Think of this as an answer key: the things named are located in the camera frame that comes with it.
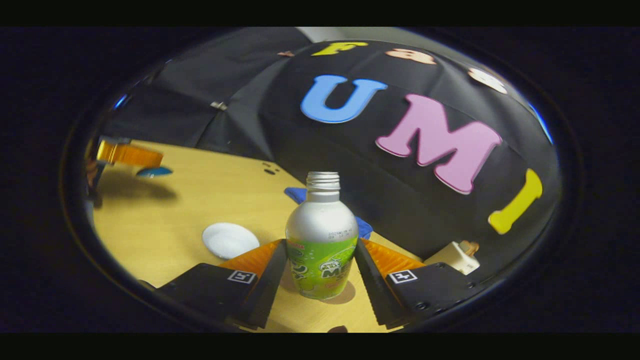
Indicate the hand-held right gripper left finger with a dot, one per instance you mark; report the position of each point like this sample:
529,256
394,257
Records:
265,292

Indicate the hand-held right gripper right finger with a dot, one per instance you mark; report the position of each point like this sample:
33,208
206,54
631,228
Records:
377,290

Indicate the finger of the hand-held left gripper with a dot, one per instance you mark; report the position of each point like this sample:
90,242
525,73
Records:
130,154

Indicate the round brown coaster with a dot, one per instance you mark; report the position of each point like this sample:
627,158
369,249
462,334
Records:
346,296

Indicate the silver green water bottle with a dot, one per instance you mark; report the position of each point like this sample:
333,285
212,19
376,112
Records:
322,230

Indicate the white toaster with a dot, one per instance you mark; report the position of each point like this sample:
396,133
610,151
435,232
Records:
450,260

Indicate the black backdrop cloth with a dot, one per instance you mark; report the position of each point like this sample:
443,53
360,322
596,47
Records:
380,190

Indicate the metal clip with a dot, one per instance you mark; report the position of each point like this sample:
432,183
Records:
218,105

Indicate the toast slice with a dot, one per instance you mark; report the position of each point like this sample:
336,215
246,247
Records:
470,247

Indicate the blue towel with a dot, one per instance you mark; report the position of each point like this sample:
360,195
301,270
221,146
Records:
297,195

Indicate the orange clip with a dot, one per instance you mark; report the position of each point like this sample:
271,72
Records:
286,53

